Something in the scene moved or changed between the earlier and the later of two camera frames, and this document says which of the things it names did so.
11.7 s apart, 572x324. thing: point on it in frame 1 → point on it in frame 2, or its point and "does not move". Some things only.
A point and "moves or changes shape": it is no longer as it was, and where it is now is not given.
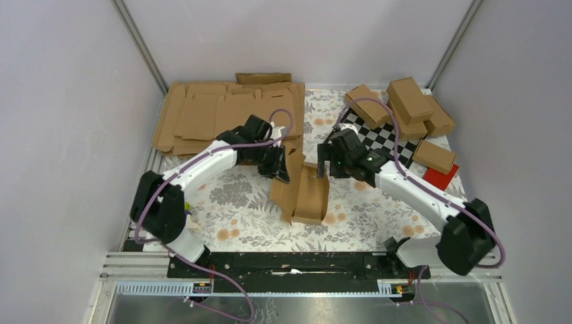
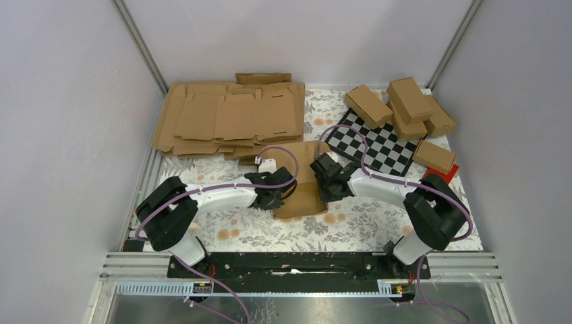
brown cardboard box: [305, 198] moves or changes shape
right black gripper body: [342, 165] → [326, 194]
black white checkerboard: [382, 138] does not move
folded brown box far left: [374, 115] does not move
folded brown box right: [439, 122] does not move
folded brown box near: [435, 157] does not move
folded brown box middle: [413, 130] does not move
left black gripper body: [265, 157] → [274, 204]
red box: [438, 179] does not move
